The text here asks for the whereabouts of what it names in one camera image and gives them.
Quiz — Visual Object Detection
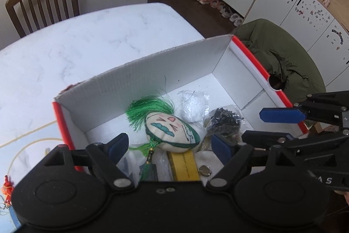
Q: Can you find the bag of black beads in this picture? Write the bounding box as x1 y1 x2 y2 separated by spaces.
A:
205 105 245 143

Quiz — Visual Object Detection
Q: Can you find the yellow small box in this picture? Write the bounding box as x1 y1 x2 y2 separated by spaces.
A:
167 150 200 181

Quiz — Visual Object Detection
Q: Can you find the green haired doll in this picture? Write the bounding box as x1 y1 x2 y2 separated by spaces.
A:
125 95 200 181

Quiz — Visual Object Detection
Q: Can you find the bag of white beads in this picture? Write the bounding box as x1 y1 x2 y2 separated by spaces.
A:
178 90 209 126

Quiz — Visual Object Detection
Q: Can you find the orange red keychain toy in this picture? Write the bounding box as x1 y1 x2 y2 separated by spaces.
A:
1 175 14 215

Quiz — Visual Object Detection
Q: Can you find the right hand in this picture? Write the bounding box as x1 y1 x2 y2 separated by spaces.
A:
342 192 349 205

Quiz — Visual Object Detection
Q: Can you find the olive green jacket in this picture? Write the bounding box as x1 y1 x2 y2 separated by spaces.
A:
232 19 326 104

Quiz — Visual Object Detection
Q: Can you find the red and white cardboard box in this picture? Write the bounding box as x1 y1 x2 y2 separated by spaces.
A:
52 34 309 182

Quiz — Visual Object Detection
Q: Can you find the row of shoes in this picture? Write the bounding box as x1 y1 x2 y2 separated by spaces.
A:
195 0 244 27

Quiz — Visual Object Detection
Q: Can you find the brown wooden chair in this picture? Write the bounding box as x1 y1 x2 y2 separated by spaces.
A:
5 0 80 38

